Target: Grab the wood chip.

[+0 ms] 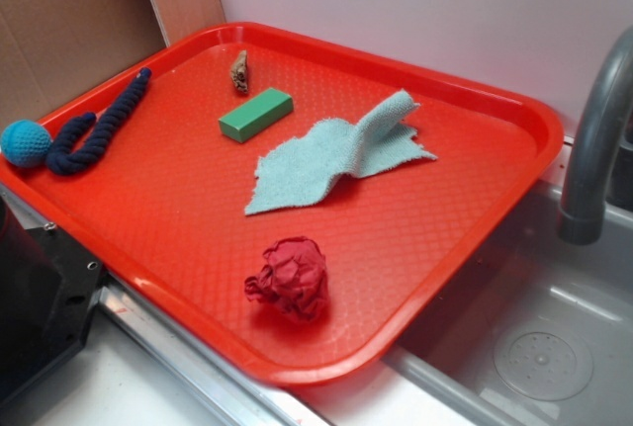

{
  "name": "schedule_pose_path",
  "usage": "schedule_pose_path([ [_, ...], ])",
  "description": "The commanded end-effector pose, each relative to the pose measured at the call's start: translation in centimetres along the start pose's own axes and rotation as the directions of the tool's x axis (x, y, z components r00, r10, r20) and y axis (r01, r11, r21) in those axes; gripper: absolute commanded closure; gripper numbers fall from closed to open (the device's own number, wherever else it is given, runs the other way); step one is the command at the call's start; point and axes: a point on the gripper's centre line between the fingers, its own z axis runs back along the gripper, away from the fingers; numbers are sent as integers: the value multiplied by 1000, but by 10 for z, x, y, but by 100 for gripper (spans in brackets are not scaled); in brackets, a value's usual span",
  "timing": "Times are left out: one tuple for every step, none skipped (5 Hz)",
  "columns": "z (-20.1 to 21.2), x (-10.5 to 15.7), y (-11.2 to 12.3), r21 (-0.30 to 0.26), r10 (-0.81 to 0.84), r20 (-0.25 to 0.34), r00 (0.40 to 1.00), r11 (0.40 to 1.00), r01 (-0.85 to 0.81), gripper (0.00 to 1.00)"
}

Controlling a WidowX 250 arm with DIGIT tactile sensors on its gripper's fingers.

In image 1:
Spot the grey faucet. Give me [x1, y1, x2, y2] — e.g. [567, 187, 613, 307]
[557, 29, 632, 245]

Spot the round sink drain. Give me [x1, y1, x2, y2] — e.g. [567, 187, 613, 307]
[493, 322, 593, 401]

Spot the brown cardboard panel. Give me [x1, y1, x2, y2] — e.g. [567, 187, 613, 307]
[1, 0, 225, 126]

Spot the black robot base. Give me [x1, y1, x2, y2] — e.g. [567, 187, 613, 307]
[1, 202, 105, 406]

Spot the navy blue twisted rope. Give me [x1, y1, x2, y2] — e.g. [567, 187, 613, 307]
[45, 66, 153, 176]

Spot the grey sink basin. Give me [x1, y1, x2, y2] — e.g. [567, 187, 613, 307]
[386, 183, 632, 425]

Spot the light blue cloth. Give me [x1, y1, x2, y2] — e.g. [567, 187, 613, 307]
[244, 90, 437, 215]

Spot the green rectangular block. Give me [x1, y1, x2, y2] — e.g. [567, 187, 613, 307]
[219, 88, 294, 143]

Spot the brown wood chip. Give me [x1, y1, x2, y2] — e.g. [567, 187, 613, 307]
[229, 50, 248, 95]

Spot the red plastic tray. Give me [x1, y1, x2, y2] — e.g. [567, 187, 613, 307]
[1, 23, 564, 385]

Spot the crumpled red paper ball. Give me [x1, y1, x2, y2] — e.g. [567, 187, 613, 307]
[244, 236, 330, 323]

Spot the blue crocheted ball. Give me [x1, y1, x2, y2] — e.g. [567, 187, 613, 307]
[1, 120, 52, 168]

